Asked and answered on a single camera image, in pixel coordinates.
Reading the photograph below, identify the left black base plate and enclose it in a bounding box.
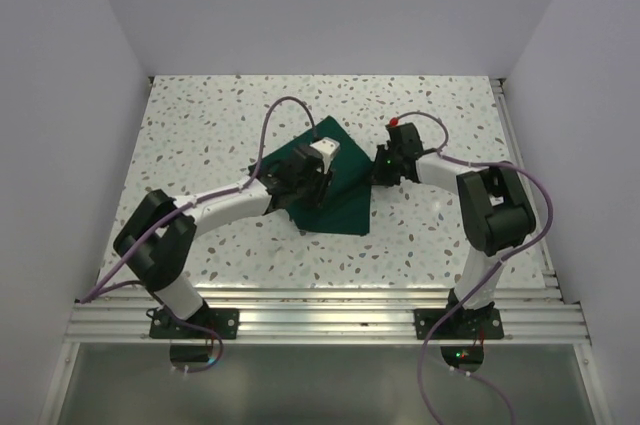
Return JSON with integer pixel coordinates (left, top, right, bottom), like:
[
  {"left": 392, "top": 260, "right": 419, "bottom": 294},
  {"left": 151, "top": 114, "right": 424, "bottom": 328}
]
[{"left": 146, "top": 307, "right": 240, "bottom": 340}]

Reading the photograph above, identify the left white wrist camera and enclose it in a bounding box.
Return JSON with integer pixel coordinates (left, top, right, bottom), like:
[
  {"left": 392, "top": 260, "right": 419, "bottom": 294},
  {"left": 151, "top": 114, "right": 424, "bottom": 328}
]
[{"left": 310, "top": 137, "right": 340, "bottom": 169}]

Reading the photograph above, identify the dark green surgical cloth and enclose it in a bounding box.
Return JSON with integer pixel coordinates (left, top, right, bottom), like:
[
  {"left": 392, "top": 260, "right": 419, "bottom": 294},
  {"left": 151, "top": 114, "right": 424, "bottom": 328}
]
[{"left": 257, "top": 116, "right": 372, "bottom": 236}]

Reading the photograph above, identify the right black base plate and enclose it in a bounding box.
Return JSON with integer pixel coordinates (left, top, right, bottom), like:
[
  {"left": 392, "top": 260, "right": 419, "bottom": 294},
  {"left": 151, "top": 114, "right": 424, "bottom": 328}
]
[{"left": 432, "top": 307, "right": 505, "bottom": 372}]

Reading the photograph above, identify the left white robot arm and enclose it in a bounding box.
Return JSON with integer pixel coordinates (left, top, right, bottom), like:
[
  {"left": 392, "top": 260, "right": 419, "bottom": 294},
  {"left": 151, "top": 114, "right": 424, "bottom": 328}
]
[{"left": 114, "top": 138, "right": 340, "bottom": 338}]

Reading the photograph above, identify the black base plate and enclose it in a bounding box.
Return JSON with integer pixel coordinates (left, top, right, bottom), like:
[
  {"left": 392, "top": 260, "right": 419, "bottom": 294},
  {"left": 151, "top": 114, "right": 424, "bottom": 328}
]
[
  {"left": 432, "top": 307, "right": 505, "bottom": 372},
  {"left": 146, "top": 307, "right": 240, "bottom": 340}
]

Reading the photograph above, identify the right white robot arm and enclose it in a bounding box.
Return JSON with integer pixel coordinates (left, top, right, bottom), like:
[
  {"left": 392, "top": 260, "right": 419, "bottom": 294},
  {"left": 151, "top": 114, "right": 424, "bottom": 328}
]
[{"left": 371, "top": 118, "right": 536, "bottom": 338}]

